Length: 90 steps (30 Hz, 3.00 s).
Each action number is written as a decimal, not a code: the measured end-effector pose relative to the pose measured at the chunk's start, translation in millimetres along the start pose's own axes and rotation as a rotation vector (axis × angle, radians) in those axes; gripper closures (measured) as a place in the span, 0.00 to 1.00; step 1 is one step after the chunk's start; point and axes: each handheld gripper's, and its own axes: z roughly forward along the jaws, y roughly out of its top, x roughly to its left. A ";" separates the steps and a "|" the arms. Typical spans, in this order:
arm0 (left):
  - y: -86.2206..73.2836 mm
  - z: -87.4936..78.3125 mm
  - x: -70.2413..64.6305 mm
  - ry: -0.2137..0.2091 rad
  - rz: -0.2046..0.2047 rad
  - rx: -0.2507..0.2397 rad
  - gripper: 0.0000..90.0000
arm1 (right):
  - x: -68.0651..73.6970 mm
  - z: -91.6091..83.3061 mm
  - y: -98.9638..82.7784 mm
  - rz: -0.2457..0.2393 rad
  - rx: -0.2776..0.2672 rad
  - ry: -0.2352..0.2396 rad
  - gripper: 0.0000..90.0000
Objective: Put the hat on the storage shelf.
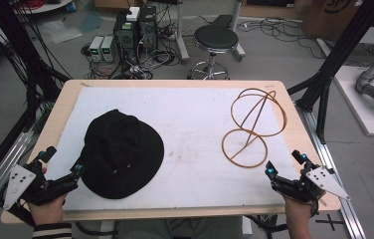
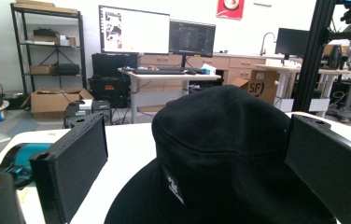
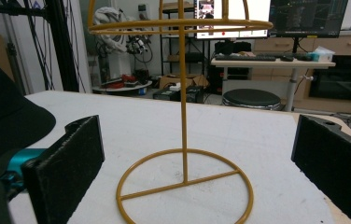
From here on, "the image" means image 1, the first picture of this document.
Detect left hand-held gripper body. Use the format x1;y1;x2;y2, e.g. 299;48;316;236
1;158;81;212

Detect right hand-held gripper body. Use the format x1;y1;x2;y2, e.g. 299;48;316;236
270;161;352;204

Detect black cap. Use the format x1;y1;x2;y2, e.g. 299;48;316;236
80;109;165;200

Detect person's right hand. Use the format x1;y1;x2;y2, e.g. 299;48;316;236
282;195;316;222

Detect person's left hand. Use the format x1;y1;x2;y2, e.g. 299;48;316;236
27;194;69;228

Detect white platform board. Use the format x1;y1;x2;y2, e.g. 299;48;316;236
333;65;374;137

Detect white table mat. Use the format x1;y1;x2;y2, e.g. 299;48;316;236
43;86;301;212

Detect grey power supply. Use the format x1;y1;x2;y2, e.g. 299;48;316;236
100;35;118;63
89;35;105;63

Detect clear plastic sheet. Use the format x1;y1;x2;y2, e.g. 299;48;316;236
38;19;84;45

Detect white metal stand leg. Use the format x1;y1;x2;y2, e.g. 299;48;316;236
230;0;247;63
174;0;191;65

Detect black computer tower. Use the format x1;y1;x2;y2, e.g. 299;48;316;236
112;12;140;65
137;5;159;52

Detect cardboard box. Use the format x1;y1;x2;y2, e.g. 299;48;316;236
298;0;374;43

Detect black round stool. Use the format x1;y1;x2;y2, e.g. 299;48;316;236
187;24;241;81

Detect round white table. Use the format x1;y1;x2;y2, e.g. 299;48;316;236
11;0;78;15

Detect small white box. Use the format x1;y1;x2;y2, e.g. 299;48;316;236
125;6;141;23

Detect aluminium rail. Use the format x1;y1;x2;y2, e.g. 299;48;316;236
0;129;36;221
294;102;368;239

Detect brown wire hat stand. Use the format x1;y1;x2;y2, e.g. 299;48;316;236
221;87;288;169

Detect black cable bundle under table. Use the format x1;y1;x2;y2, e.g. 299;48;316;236
245;214;289;239

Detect black metal frame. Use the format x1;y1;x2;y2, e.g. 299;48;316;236
0;0;74;197
286;0;374;144

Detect black floor cables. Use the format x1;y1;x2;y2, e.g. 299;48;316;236
236;17;327;60

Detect tangle of floor cables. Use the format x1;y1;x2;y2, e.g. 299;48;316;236
81;19;183;81

